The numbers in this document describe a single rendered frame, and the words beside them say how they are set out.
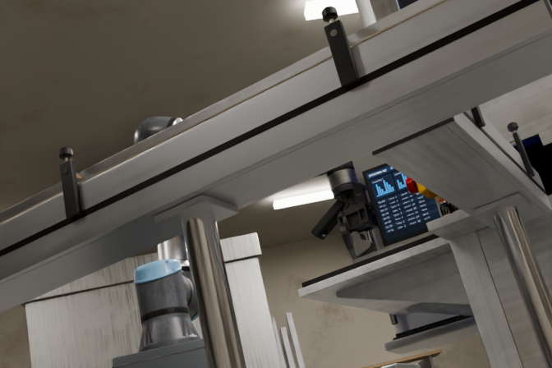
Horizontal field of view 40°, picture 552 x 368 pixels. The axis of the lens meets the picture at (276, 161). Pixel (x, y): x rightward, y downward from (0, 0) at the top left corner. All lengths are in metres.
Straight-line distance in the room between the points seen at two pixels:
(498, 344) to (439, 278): 0.24
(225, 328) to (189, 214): 0.17
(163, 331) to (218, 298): 0.76
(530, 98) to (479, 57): 0.86
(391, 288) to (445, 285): 0.13
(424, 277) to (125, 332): 3.50
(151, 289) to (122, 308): 3.34
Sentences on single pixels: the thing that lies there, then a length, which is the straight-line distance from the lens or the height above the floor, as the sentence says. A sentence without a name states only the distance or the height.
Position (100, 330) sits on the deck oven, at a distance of 5.17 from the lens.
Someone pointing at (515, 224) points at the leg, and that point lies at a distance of 1.49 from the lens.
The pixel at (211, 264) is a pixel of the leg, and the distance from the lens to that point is 1.07.
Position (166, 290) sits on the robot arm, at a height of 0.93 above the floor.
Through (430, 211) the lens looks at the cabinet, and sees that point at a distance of 2.86.
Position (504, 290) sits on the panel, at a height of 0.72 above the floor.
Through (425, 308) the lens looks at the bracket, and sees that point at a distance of 2.39.
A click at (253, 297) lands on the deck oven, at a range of 5.16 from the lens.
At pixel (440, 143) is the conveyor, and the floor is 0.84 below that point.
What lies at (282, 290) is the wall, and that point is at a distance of 9.00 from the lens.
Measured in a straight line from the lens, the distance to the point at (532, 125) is 1.76.
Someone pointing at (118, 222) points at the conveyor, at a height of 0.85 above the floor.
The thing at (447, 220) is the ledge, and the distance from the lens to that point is 1.61.
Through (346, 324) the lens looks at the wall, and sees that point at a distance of 8.99.
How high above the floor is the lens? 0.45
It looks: 23 degrees up
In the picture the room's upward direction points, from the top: 14 degrees counter-clockwise
